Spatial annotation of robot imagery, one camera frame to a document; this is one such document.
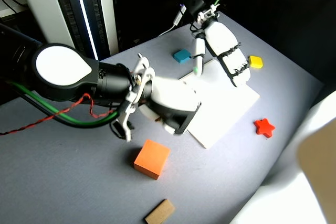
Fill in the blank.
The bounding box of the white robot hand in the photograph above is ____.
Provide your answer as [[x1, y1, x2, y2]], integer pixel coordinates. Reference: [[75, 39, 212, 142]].
[[191, 20, 252, 88], [138, 77, 202, 136]]

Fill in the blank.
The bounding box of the white board with tan edge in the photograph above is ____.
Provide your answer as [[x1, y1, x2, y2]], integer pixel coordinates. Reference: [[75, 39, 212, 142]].
[[179, 59, 261, 150]]

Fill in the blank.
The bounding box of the blue square block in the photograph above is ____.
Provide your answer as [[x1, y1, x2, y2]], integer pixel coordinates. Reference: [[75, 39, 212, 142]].
[[173, 49, 192, 64]]

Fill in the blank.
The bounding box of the yellow square block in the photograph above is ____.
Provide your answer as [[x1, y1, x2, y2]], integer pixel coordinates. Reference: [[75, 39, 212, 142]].
[[248, 55, 264, 69]]

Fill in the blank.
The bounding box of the orange cube block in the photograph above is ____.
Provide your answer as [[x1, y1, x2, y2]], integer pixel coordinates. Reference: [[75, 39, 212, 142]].
[[133, 139, 172, 180]]

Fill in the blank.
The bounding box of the red star block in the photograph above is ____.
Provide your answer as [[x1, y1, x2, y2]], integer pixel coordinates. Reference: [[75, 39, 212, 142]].
[[253, 118, 276, 138]]

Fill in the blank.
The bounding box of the tan rectangular wooden block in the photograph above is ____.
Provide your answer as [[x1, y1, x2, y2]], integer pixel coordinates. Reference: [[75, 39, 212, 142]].
[[144, 199, 176, 224]]

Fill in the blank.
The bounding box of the grey table cloth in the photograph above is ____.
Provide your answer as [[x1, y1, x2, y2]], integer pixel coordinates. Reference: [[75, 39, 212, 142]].
[[0, 11, 326, 224]]

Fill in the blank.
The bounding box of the tan flat panel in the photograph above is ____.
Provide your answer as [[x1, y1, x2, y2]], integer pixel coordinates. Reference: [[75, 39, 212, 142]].
[[298, 119, 336, 224]]

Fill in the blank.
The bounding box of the white robot body column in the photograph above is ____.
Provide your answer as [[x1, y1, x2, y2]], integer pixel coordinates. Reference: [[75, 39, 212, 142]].
[[13, 0, 119, 61]]

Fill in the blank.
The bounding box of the white usb cable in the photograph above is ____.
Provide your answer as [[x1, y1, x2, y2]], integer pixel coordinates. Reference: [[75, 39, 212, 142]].
[[159, 5, 187, 37]]

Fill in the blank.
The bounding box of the thick green cable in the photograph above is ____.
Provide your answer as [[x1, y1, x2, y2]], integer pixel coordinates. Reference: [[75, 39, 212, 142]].
[[7, 81, 119, 127]]

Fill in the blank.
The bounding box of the red twisted cable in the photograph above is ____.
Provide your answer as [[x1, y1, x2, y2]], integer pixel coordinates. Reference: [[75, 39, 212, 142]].
[[0, 92, 118, 136]]

